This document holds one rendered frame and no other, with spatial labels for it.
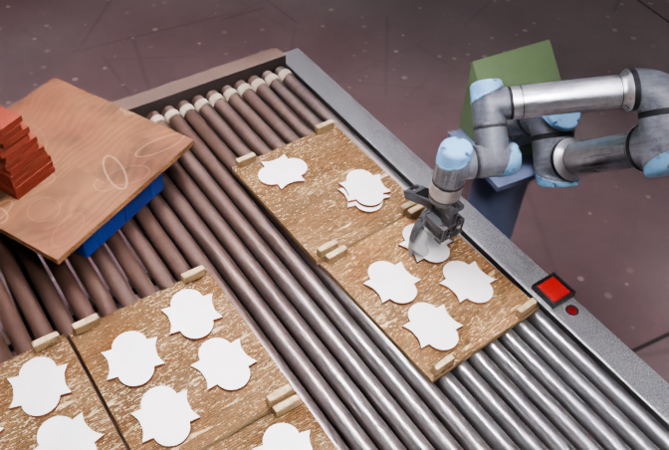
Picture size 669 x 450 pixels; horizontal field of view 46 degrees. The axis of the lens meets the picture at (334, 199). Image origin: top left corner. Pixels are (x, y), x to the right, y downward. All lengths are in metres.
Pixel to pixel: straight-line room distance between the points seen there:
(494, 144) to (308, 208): 0.55
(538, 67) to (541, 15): 2.41
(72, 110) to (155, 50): 2.09
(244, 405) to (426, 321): 0.46
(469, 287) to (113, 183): 0.91
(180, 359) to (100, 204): 0.45
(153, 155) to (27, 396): 0.68
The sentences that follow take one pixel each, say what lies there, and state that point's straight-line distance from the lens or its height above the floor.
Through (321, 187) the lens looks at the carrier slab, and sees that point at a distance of 2.12.
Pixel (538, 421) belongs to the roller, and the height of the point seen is 0.92.
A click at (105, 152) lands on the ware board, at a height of 1.04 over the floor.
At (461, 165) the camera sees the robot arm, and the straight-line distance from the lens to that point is 1.74.
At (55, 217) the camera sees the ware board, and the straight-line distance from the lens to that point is 1.98.
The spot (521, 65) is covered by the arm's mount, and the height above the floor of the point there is 1.08.
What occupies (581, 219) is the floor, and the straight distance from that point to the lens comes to 3.57.
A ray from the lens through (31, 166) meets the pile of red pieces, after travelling 2.03.
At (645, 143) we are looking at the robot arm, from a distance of 1.88.
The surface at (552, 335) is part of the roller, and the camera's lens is 1.94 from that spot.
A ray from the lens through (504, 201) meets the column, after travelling 2.49.
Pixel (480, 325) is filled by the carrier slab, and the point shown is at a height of 0.94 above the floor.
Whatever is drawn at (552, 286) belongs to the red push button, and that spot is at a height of 0.93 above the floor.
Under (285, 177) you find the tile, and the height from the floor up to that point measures 0.95.
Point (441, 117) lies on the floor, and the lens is 3.91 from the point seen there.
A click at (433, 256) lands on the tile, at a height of 0.95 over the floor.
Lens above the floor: 2.41
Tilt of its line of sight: 45 degrees down
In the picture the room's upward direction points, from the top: 4 degrees clockwise
